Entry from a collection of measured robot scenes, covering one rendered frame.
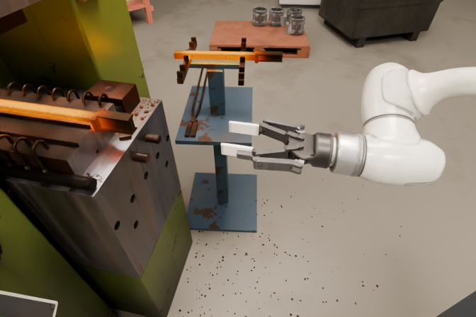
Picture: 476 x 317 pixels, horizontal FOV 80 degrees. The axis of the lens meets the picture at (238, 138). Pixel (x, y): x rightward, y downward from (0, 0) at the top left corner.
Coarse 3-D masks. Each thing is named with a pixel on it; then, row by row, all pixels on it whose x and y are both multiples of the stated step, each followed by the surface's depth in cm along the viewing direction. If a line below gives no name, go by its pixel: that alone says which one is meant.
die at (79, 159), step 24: (0, 96) 77; (24, 96) 77; (48, 96) 77; (0, 120) 69; (24, 120) 69; (48, 120) 68; (72, 120) 68; (0, 144) 64; (24, 144) 64; (48, 144) 64; (72, 144) 64; (96, 144) 70; (48, 168) 64; (72, 168) 63
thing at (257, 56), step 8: (176, 56) 106; (192, 56) 106; (200, 56) 106; (208, 56) 106; (216, 56) 106; (224, 56) 105; (232, 56) 105; (248, 56) 105; (256, 56) 104; (264, 56) 105; (272, 56) 105; (280, 56) 104
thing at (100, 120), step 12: (0, 108) 71; (12, 108) 70; (24, 108) 70; (36, 108) 70; (48, 108) 70; (60, 108) 70; (84, 120) 68; (96, 120) 66; (108, 120) 67; (120, 120) 65; (132, 120) 67; (120, 132) 68; (132, 132) 68
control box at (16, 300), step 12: (0, 300) 36; (12, 300) 37; (24, 300) 38; (36, 300) 40; (48, 300) 41; (0, 312) 35; (12, 312) 37; (24, 312) 38; (36, 312) 39; (48, 312) 40
